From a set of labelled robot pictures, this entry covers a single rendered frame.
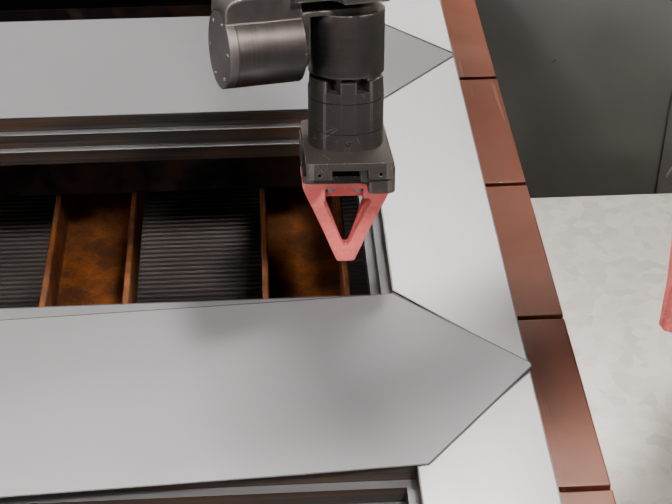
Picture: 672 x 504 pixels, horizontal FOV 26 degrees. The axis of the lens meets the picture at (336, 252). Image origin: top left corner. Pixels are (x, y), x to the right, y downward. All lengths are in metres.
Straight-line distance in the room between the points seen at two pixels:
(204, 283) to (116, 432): 0.62
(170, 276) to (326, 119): 0.58
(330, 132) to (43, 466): 0.32
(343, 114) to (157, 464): 0.29
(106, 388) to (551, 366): 0.33
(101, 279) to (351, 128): 0.42
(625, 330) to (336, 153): 0.40
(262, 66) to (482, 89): 0.42
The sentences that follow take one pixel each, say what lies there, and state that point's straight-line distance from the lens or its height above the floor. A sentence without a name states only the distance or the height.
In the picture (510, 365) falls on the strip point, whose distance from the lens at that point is 1.05.
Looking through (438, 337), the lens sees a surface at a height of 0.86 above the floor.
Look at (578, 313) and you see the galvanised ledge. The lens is 1.38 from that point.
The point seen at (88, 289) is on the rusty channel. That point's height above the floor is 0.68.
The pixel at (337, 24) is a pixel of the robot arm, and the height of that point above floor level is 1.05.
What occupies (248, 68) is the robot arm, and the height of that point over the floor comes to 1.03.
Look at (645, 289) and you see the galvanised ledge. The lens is 1.42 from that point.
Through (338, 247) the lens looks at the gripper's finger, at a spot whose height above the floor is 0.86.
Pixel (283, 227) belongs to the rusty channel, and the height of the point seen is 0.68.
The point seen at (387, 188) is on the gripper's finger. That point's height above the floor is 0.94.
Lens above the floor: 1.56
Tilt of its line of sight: 38 degrees down
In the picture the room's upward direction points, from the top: straight up
